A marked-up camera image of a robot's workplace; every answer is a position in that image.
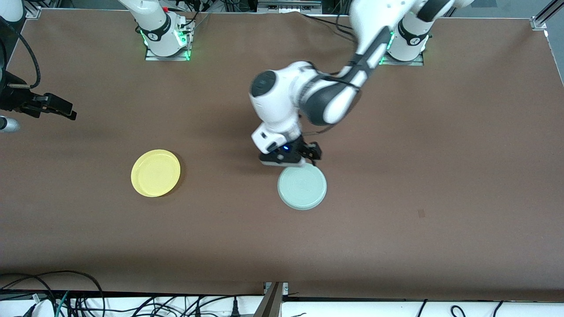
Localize pale green plate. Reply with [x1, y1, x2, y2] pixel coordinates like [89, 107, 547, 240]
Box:
[277, 166, 327, 211]

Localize yellow plate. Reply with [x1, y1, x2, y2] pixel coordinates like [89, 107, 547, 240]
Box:
[131, 149, 181, 197]

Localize brown table cover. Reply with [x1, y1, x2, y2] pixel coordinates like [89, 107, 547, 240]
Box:
[0, 9, 564, 302]

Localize grey metal rack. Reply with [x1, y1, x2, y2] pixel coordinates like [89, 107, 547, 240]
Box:
[257, 0, 323, 14]

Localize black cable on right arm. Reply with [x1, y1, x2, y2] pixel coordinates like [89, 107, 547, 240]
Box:
[9, 33, 43, 90]

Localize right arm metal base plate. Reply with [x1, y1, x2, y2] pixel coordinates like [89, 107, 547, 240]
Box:
[145, 21, 192, 62]

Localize black cable to left base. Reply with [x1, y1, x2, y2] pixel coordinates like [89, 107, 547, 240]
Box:
[301, 12, 353, 29]

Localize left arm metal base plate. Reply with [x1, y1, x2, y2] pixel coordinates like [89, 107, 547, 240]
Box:
[378, 53, 425, 66]

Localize black cables at right base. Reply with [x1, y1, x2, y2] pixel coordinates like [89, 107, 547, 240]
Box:
[170, 0, 212, 33]

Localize aluminium frame post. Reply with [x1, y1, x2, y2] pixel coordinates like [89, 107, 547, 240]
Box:
[256, 282, 289, 317]

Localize long looping black cable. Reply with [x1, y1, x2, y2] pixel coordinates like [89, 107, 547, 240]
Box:
[0, 270, 105, 317]

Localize black plug with cable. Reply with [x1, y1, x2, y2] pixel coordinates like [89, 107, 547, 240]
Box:
[194, 294, 265, 317]

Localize green cable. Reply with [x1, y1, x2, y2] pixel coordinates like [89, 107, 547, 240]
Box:
[55, 291, 71, 317]

